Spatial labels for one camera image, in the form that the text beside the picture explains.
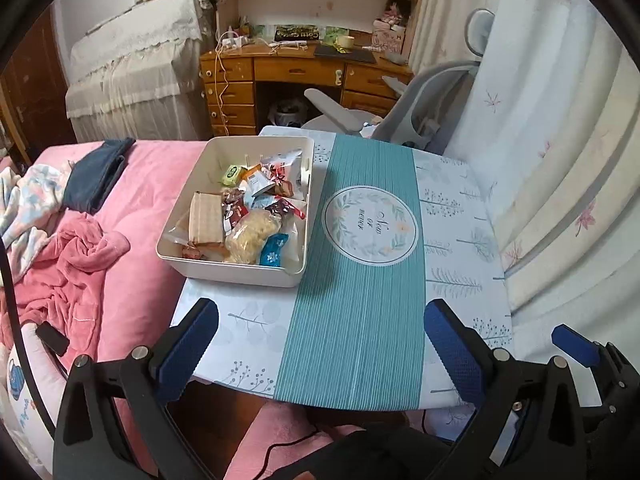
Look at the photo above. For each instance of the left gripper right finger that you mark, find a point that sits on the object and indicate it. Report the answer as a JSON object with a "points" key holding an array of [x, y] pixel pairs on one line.
{"points": [[526, 423]]}

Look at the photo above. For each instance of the wooden desk with drawers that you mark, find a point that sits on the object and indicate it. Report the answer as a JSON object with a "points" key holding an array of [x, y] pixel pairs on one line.
{"points": [[241, 85]]}

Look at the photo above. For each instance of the red Cookies packet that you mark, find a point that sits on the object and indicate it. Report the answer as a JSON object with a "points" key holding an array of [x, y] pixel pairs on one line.
{"points": [[284, 207]]}

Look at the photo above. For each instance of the rice cracker pack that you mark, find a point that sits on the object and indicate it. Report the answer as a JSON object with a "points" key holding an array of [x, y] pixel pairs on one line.
{"points": [[245, 241]]}

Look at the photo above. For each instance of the white red packet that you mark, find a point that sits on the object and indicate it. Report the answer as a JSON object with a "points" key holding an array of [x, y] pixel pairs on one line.
{"points": [[284, 167]]}

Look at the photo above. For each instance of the green snack packet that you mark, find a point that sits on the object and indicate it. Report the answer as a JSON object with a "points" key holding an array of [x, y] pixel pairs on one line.
{"points": [[232, 176]]}

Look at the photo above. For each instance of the dark red snack packet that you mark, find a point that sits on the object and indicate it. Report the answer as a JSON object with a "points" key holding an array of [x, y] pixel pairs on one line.
{"points": [[233, 208]]}

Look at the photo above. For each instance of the grey office chair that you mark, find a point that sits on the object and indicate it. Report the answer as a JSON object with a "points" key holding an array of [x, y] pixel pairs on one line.
{"points": [[429, 107]]}

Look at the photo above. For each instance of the teal patterned table mat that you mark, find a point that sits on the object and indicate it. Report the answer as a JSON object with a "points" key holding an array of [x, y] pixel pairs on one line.
{"points": [[356, 339]]}

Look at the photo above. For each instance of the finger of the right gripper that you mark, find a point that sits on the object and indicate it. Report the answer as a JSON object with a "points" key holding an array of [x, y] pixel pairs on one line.
{"points": [[579, 348]]}

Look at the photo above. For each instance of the light blue snack packet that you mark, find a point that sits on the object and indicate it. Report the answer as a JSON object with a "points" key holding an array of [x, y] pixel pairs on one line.
{"points": [[253, 183]]}

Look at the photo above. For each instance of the dark blue folded cloth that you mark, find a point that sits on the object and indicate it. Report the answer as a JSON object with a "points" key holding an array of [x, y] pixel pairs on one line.
{"points": [[95, 175]]}

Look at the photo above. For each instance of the floral white pillow blanket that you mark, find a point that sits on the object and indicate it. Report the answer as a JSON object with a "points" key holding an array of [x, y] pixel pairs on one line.
{"points": [[28, 205]]}

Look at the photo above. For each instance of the blue small candy packet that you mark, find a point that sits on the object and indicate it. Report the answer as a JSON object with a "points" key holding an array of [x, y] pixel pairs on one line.
{"points": [[272, 250]]}

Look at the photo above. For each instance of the lace covered piano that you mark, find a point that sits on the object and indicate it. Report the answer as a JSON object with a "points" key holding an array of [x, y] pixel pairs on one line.
{"points": [[138, 75]]}

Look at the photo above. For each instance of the brown wafer cracker pack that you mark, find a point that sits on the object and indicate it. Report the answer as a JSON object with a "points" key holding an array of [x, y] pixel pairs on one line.
{"points": [[205, 219]]}

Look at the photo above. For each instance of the pink bed blanket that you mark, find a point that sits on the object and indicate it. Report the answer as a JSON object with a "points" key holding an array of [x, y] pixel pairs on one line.
{"points": [[99, 288]]}

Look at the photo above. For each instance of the white plastic storage bin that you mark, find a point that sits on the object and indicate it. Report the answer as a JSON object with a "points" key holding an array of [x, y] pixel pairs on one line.
{"points": [[206, 262]]}

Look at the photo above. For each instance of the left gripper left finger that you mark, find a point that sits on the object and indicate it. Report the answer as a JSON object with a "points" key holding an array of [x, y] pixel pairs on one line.
{"points": [[90, 441]]}

